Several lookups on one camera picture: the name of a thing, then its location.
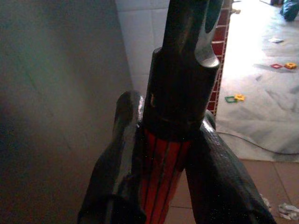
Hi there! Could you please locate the crumpled white paper piece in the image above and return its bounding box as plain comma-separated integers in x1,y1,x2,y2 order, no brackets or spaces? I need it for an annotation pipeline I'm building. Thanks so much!
277,202,299,220
260,194,273,212

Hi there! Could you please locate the grey floor mat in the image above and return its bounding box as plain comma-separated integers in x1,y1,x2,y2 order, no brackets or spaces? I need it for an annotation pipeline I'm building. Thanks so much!
215,0,299,162

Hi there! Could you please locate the dark teal bag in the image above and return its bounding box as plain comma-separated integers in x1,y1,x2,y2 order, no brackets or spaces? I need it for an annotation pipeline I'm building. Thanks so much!
279,0,299,22

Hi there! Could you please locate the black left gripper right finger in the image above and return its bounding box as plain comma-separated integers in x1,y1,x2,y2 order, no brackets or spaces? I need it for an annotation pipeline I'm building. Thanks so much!
184,110,277,224

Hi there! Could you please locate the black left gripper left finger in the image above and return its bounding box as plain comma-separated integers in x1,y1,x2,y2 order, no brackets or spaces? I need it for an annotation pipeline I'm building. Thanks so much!
77,90,147,224

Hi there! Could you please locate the red and black broom handle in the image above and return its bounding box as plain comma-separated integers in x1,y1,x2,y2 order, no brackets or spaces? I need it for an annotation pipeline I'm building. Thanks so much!
139,0,225,224

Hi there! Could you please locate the black cable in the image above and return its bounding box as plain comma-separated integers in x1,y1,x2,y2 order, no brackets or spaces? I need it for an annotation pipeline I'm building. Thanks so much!
217,131,299,155

